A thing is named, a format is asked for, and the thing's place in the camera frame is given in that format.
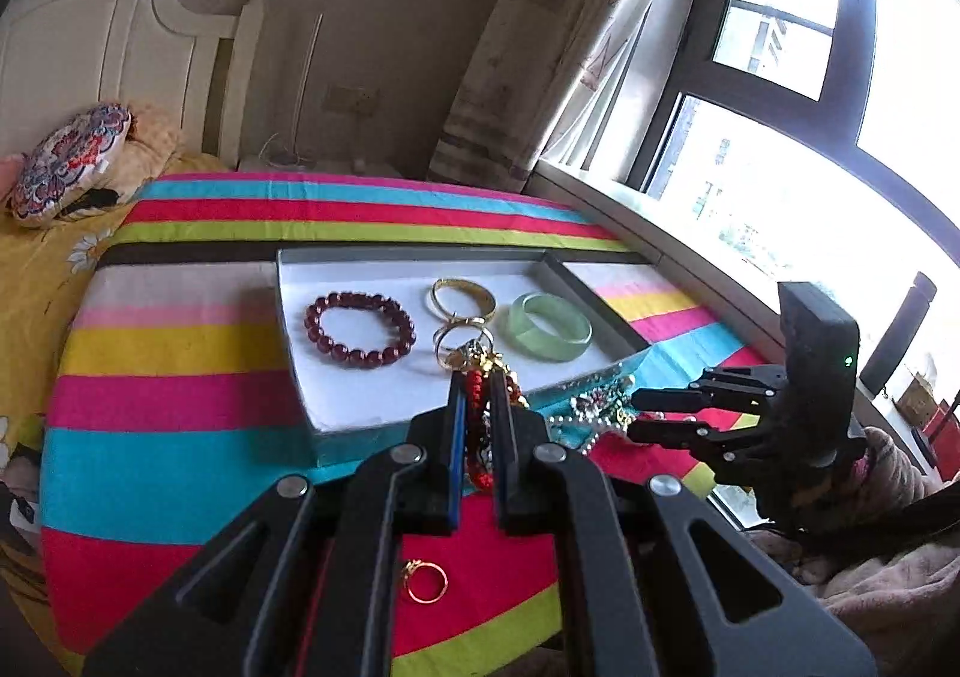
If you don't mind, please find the pearl necklace with pendant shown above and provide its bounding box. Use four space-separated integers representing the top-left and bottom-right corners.
545 375 666 458

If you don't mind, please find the rainbow striped bedspread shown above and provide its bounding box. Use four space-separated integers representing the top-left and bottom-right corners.
41 173 757 654

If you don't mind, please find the dark red bead bracelet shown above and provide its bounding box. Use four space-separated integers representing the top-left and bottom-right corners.
302 290 418 370

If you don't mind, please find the beige striped curtain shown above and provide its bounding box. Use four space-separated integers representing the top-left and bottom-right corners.
428 0 654 191

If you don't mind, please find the green jade bangle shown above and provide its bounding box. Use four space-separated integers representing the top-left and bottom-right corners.
506 293 594 362

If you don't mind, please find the yellow floral bed sheet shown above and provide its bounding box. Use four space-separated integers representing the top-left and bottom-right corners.
0 150 226 677

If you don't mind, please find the white jewelry tray box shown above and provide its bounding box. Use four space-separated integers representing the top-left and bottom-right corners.
273 244 653 468

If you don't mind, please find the small gold ring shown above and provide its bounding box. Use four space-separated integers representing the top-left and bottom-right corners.
400 558 451 607

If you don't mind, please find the gold hoop keyring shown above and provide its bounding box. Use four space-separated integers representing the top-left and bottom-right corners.
431 317 494 370

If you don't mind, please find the dark framed window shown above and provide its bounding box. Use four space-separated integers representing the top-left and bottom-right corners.
628 0 958 390

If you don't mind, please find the white wooden headboard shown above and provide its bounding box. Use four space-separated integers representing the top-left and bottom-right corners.
2 0 267 168

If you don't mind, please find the round patterned cushion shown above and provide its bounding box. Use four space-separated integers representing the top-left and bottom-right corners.
8 103 132 228

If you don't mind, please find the red gold charm bracelet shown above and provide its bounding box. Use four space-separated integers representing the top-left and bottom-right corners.
449 337 531 497

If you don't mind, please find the beige plush pillow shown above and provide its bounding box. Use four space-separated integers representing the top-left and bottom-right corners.
96 100 182 204

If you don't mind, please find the white bedside table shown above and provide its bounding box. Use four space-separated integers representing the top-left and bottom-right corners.
238 152 402 178

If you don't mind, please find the gold bangle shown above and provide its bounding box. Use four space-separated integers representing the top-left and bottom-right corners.
428 277 498 324

